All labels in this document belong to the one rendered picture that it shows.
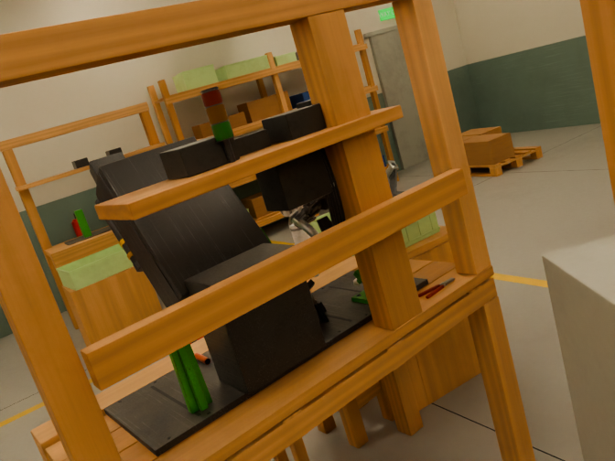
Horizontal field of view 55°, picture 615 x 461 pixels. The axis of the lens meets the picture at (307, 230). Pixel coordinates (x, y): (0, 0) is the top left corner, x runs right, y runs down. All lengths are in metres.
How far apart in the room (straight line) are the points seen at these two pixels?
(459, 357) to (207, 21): 2.23
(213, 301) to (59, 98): 6.19
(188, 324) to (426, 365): 1.86
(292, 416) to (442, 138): 1.02
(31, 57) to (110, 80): 6.27
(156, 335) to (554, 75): 8.83
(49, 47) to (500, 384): 1.85
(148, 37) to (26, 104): 6.01
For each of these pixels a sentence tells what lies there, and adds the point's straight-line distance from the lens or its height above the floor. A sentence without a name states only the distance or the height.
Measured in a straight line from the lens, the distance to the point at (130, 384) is 2.14.
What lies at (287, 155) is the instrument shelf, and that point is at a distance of 1.57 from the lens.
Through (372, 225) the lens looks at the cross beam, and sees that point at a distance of 1.74.
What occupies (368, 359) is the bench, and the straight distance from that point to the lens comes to 1.84.
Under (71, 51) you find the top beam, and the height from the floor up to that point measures 1.88.
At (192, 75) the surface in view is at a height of 2.17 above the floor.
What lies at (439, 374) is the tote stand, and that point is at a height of 0.12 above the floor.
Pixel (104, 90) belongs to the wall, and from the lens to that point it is 7.61.
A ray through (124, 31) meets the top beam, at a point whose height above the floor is 1.90.
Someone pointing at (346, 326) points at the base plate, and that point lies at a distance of 1.97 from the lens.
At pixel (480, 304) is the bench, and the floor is 0.77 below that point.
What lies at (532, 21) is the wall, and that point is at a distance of 9.88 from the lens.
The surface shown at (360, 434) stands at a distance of 2.97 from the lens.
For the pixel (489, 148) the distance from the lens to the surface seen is 7.53.
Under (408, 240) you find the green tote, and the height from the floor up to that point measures 0.82.
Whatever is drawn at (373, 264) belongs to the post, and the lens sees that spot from 1.82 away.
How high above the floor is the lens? 1.67
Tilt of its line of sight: 13 degrees down
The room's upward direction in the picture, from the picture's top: 17 degrees counter-clockwise
